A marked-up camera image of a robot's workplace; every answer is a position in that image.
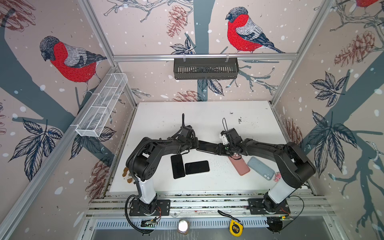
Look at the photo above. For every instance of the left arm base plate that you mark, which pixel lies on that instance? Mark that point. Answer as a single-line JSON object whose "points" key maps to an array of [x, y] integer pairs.
{"points": [[137, 208]]}

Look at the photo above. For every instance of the pink toy figure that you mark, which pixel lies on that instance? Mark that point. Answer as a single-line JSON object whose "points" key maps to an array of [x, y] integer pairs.
{"points": [[277, 176]]}

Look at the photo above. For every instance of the yellow tape measure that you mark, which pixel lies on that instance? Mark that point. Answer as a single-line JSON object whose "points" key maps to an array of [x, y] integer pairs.
{"points": [[236, 227]]}

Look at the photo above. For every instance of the pink phone case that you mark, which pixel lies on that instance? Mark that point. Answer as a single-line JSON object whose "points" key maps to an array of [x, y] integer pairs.
{"points": [[239, 164]]}

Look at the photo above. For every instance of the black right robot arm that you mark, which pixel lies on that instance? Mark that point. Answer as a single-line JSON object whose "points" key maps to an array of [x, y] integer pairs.
{"points": [[293, 164]]}

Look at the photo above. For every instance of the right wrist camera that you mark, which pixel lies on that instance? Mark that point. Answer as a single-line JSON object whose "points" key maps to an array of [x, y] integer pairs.
{"points": [[224, 139]]}

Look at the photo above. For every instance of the light blue phone case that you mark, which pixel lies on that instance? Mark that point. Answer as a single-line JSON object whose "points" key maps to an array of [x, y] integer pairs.
{"points": [[261, 168]]}

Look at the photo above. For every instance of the black phone lying horizontal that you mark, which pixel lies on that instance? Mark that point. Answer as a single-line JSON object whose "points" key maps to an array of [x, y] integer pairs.
{"points": [[197, 167]]}

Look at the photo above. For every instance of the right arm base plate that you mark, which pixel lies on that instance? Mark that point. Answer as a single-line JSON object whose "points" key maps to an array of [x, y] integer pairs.
{"points": [[260, 206]]}

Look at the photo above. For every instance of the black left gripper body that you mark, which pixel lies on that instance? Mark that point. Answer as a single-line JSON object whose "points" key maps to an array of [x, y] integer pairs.
{"points": [[191, 144]]}

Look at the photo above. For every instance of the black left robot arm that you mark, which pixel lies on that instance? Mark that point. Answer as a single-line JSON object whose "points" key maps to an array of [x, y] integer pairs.
{"points": [[145, 158]]}

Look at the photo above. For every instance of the black wire basket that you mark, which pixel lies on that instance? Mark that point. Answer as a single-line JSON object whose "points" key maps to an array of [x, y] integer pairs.
{"points": [[206, 68]]}

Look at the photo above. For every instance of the white wire basket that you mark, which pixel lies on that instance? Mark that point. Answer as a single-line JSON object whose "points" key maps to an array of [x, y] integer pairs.
{"points": [[98, 114]]}

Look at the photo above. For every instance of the black phone diagonal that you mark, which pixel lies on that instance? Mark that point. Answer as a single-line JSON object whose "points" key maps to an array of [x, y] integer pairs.
{"points": [[211, 148]]}

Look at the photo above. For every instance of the black phone upright left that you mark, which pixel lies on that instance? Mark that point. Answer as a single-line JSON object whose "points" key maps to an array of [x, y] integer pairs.
{"points": [[178, 166]]}

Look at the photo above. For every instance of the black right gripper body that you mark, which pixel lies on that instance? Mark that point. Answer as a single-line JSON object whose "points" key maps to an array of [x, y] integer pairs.
{"points": [[229, 148]]}

